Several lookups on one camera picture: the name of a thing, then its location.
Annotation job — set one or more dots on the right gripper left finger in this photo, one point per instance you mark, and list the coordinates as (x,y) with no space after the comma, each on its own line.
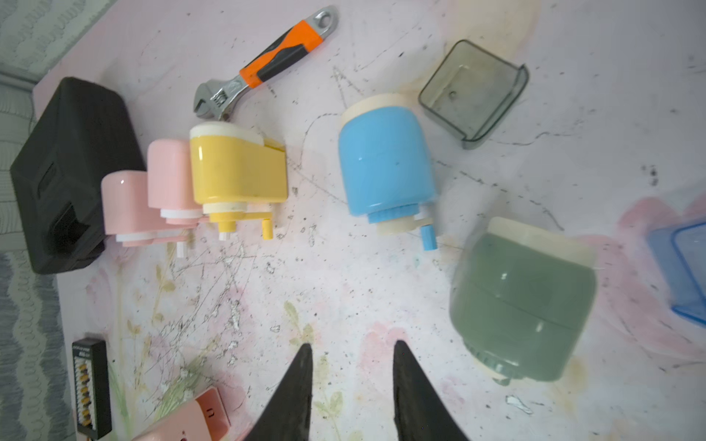
(288,413)

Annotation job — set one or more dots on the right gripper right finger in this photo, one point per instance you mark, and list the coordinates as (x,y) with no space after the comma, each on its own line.
(419,413)

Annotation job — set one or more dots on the blue pencil sharpener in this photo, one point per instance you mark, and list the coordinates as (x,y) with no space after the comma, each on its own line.
(386,166)

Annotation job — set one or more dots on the pink pencil sharpener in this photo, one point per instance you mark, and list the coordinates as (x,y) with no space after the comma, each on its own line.
(128,217)
(202,418)
(170,186)

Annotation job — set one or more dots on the blue transparent tray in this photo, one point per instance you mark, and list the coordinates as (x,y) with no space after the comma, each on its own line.
(679,251)

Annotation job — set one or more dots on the grey transparent tray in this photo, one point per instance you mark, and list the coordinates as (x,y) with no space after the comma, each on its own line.
(471,92)

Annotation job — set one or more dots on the black plastic tool case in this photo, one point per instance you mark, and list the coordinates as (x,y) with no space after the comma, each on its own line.
(84,134)

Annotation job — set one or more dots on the orange handled adjustable wrench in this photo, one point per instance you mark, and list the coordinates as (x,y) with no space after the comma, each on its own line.
(216,99)

